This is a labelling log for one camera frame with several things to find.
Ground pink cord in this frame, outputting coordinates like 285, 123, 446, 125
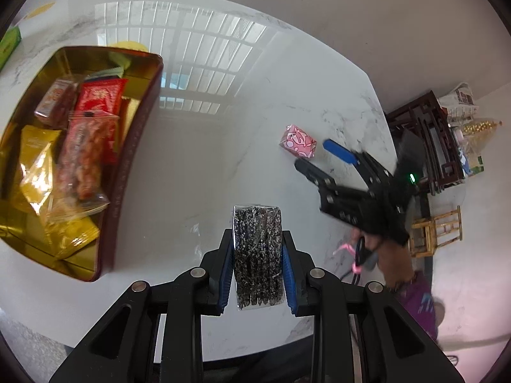
332, 241, 367, 276

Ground person purple sleeve forearm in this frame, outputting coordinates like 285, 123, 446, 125
392, 271, 438, 342

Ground dark wooden side table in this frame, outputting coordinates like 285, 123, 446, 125
385, 91, 464, 195

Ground small bamboo stool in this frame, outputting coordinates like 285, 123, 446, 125
408, 206, 463, 259

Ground small red candy box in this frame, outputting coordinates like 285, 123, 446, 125
34, 79, 78, 129

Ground gold bead ornament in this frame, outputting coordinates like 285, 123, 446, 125
461, 118, 502, 139

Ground gold Wan Li Yuan packet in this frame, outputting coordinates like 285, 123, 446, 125
1, 201, 101, 282

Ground newspaper bundle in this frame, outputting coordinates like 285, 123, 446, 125
438, 82, 478, 123

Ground person right hand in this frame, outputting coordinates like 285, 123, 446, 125
352, 228, 416, 289

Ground red snack packet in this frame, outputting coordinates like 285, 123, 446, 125
75, 78, 128, 164

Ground black sesame bar packet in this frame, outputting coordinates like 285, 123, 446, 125
232, 205, 284, 310

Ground gold foil snack packet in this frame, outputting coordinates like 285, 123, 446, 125
10, 125, 61, 215

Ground green box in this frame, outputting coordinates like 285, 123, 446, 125
0, 27, 22, 70

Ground clear bag orange snacks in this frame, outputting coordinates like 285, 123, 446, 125
48, 111, 118, 223

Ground dark red toffee tin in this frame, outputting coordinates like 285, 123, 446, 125
1, 46, 164, 282

